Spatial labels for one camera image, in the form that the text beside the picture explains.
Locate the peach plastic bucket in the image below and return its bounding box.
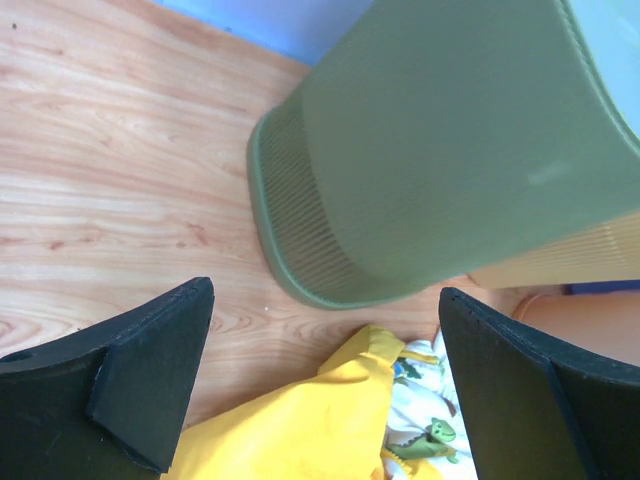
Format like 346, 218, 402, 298
509, 292, 640, 371

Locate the yellow garment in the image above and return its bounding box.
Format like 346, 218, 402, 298
162, 324, 426, 480

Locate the white dinosaur print cloth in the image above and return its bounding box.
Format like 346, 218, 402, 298
382, 334, 478, 479

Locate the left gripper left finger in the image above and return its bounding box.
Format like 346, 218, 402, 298
1, 277, 215, 479

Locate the green mesh basket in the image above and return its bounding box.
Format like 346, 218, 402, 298
247, 1, 639, 309

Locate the yellow mesh basket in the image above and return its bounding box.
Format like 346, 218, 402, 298
469, 212, 639, 289

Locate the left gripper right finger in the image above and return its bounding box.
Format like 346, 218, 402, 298
439, 288, 639, 479

